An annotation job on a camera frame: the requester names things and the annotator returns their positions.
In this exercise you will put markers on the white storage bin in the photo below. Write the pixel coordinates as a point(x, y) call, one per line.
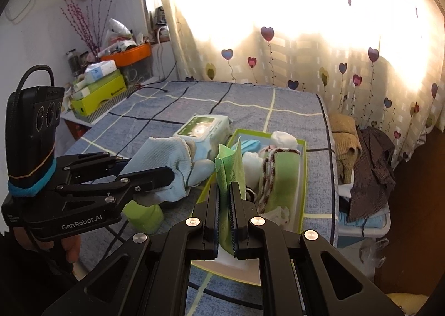
point(361, 225)

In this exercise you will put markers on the white blue tissue pack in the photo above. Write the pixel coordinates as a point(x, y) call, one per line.
point(97, 71)

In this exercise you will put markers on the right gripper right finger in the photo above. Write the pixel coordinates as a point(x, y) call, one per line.
point(248, 240)

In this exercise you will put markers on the yellow green cardboard box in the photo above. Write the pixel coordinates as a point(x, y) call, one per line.
point(91, 101)

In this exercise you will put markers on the small green cup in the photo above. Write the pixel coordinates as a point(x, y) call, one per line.
point(144, 219)

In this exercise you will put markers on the orange plastic bin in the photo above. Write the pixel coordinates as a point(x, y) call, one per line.
point(130, 56)

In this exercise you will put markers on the pink twig decoration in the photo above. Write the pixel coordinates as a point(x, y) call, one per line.
point(89, 23)

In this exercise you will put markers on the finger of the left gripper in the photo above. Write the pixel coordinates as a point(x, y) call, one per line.
point(97, 164)
point(148, 180)

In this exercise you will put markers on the green tray box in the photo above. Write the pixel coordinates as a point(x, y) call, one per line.
point(247, 271)

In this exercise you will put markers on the blue item in tray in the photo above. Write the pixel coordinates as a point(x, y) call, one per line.
point(248, 145)

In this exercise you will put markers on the white towel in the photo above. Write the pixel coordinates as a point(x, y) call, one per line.
point(253, 169)

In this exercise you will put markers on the tan knit sweater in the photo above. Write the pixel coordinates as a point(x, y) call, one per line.
point(347, 145)

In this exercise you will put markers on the striped tray box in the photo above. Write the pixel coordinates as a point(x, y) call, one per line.
point(106, 106)

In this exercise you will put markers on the heart pattern curtain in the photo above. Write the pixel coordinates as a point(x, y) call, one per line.
point(379, 61)

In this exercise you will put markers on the light blue grey sock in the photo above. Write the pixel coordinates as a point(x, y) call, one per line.
point(177, 154)

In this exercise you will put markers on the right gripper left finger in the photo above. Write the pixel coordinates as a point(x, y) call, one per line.
point(204, 242)

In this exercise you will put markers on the green cloth with trim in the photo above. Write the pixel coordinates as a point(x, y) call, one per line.
point(279, 186)

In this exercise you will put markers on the brown shirt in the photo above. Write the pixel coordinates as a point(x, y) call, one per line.
point(374, 176)

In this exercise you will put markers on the green microfiber cloth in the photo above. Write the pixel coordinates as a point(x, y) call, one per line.
point(229, 169)

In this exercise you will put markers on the blue plaid bed sheet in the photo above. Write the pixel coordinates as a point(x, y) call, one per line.
point(209, 113)

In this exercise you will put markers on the left hand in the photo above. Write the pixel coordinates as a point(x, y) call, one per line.
point(71, 245)

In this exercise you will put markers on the wet wipes pack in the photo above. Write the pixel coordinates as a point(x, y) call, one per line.
point(207, 132)

